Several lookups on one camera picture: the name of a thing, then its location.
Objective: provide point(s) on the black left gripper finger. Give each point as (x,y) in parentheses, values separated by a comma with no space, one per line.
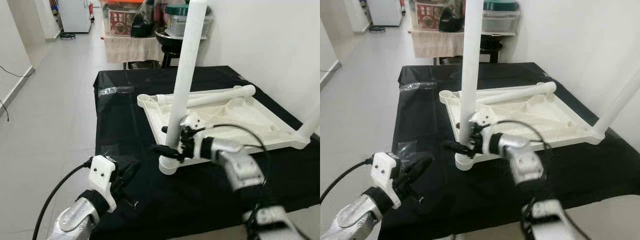
(134,172)
(127,169)
(417,166)
(424,171)

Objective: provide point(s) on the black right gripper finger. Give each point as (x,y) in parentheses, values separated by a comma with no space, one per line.
(456,147)
(165,151)
(164,130)

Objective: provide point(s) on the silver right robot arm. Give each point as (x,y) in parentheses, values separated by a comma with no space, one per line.
(525,162)
(240,167)

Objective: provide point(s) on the white plastic children table top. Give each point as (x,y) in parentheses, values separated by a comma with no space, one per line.
(240,117)
(540,115)

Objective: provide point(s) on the black tablecloth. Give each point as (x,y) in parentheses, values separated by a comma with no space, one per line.
(430,125)
(130,130)

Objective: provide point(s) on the beige cloth covered table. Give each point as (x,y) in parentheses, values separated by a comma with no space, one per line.
(435,44)
(130,49)

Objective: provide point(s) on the clear plastic storage box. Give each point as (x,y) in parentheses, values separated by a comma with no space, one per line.
(500,22)
(175,25)

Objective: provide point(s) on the black bag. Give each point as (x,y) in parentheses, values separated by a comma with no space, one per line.
(452,20)
(142,25)

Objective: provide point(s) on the orange lidded storage box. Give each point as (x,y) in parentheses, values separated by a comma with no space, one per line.
(427,20)
(120,22)

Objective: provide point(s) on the green pot lid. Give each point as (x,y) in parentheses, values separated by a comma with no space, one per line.
(175,9)
(500,5)

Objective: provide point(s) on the white appliance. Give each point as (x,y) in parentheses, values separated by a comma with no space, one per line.
(75,15)
(385,12)

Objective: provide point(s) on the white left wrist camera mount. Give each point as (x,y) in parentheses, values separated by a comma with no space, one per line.
(385,170)
(102,172)

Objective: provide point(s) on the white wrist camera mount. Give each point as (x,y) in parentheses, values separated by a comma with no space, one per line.
(385,170)
(102,172)
(482,119)
(192,121)

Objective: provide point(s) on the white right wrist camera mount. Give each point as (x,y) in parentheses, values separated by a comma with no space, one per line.
(482,119)
(192,121)

